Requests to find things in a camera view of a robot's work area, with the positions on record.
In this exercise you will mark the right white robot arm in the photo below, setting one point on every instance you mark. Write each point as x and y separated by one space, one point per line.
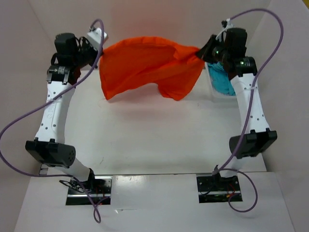
229 49

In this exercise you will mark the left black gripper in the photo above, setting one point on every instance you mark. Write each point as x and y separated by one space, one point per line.
86 44

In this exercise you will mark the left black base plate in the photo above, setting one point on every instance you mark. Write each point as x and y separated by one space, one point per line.
100 194

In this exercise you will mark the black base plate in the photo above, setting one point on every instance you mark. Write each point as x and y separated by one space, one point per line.
217 189
100 194

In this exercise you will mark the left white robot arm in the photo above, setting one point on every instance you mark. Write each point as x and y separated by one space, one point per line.
48 146

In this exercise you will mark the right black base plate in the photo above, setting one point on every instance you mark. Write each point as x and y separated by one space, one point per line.
217 189

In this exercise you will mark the orange t-shirt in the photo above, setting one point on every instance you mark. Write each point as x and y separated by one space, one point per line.
135 62

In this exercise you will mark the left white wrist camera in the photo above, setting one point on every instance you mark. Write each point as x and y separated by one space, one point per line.
97 38

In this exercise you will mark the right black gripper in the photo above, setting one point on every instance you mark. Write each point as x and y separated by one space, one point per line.
204 53

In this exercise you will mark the white plastic basket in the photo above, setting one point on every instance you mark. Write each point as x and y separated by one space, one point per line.
215 95

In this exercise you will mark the light blue t-shirt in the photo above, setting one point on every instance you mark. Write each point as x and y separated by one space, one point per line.
219 79

